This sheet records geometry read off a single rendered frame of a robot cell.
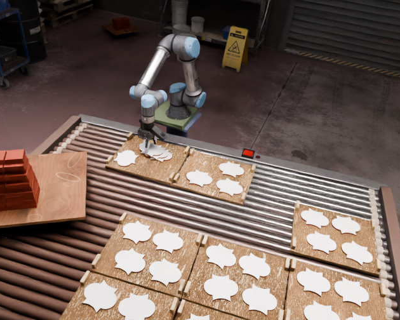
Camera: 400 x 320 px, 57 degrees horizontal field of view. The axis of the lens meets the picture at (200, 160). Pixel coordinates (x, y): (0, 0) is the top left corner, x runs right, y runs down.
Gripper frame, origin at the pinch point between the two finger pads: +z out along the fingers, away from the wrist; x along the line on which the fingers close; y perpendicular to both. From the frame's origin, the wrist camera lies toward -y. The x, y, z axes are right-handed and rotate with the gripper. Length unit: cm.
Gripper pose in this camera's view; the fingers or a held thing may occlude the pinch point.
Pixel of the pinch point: (151, 149)
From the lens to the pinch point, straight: 225.8
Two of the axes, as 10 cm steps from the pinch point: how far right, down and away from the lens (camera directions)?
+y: -9.2, -3.0, 2.6
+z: -0.8, 7.9, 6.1
